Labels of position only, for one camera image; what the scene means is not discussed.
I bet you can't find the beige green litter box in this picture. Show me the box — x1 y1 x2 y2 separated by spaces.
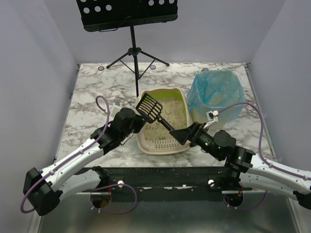
135 87 192 155

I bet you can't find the black litter scoop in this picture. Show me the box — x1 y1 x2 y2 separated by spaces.
135 93 174 131

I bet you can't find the bin with blue bag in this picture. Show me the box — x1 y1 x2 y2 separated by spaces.
187 70 246 123

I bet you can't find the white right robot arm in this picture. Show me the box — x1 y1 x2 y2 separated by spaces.
170 122 311 209

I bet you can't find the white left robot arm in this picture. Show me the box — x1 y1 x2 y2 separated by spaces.
20 108 146 216

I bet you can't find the black music stand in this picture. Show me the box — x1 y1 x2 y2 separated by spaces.
76 0 178 96

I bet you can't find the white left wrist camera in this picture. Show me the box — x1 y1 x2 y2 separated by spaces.
113 101 121 107

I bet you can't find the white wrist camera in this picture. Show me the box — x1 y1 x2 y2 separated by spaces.
203 110 219 130
113 101 121 107

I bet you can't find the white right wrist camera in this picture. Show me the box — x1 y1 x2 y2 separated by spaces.
203 110 219 130

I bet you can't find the black mounting base rail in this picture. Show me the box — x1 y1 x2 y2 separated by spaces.
92 166 241 202

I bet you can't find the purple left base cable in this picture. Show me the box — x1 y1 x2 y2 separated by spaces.
91 183 138 214

